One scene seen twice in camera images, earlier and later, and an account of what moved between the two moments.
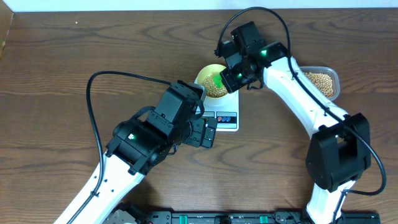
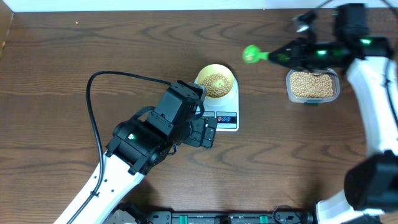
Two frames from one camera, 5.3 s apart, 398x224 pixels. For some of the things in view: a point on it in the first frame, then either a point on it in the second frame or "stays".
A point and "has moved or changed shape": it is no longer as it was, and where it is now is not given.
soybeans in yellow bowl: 212,90 stays
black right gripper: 231,85 → 297,50
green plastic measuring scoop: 217,80 has moved or changed shape
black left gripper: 195,138 stays
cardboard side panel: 6,17 stays
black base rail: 124,214 stays
